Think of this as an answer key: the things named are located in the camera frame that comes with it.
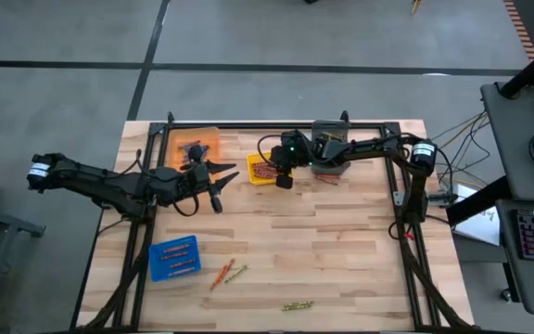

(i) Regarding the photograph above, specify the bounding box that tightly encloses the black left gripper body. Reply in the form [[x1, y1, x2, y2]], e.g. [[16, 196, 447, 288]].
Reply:
[[185, 145, 224, 215]]

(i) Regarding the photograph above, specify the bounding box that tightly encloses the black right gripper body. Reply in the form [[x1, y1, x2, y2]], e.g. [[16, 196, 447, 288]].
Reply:
[[269, 130, 317, 190]]

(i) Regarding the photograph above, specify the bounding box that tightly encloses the grey plastic bin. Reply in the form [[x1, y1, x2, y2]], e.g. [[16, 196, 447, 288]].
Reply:
[[311, 119, 352, 176]]

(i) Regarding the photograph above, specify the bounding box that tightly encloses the yellow plastic basket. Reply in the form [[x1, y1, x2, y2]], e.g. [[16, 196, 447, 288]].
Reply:
[[246, 150, 295, 186]]

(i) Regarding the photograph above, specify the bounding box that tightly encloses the orange translucent plastic bin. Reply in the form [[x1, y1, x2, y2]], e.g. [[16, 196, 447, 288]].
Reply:
[[162, 125, 223, 173]]

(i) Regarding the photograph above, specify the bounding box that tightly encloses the blue plastic basket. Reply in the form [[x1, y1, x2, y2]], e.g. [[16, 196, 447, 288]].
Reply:
[[147, 234, 202, 283]]

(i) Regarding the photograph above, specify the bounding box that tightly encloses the black diagonal bar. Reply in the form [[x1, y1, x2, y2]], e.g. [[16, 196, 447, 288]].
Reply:
[[445, 175, 513, 227]]

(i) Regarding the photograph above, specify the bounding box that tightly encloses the grey side cart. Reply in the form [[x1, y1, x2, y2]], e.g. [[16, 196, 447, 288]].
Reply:
[[0, 201, 47, 333]]

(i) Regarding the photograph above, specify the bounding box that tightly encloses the white paper sheet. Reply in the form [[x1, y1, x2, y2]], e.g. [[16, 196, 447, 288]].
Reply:
[[451, 183, 502, 247]]

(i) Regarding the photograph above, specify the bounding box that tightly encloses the black pole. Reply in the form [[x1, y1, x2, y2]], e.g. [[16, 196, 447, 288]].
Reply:
[[500, 35, 534, 100]]

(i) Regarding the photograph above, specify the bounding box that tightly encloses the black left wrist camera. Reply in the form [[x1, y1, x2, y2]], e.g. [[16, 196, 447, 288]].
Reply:
[[150, 166, 183, 189]]

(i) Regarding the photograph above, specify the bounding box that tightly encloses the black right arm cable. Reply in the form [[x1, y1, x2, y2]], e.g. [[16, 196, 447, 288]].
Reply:
[[256, 133, 283, 168]]

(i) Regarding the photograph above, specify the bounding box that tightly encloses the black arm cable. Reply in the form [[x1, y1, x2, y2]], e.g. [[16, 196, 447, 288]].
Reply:
[[172, 193, 202, 218], [256, 133, 283, 168]]

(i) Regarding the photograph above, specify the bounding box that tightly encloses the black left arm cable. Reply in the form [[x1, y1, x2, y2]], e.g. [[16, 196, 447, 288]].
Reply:
[[172, 193, 202, 218]]

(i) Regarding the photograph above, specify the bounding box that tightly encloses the thin loose cable bundle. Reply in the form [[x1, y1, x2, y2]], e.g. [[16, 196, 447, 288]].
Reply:
[[428, 109, 491, 186]]

